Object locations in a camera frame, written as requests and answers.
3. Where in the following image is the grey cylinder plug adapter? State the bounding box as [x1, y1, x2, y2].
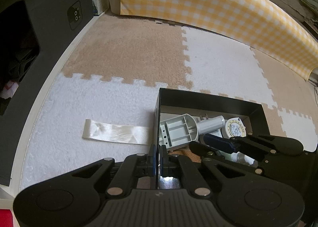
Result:
[197, 115, 225, 135]

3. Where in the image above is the black cardboard box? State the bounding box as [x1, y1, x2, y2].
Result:
[151, 87, 273, 190]

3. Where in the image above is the white tissue box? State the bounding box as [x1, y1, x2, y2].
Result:
[92, 0, 109, 16]

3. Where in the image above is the black shelf panel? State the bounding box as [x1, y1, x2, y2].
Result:
[1, 0, 93, 186]

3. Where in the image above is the grey divided tray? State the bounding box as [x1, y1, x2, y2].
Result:
[158, 114, 198, 150]

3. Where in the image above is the white foam mat tile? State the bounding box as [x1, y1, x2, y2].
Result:
[182, 27, 277, 108]

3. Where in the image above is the yellow checkered blanket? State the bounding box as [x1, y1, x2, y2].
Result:
[120, 0, 317, 80]

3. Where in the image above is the black wall socket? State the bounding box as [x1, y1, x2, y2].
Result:
[67, 1, 82, 30]

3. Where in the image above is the round cork coaster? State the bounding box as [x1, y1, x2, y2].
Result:
[168, 147, 201, 163]

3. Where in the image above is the brown foam mat tile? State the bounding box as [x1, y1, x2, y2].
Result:
[62, 15, 193, 89]

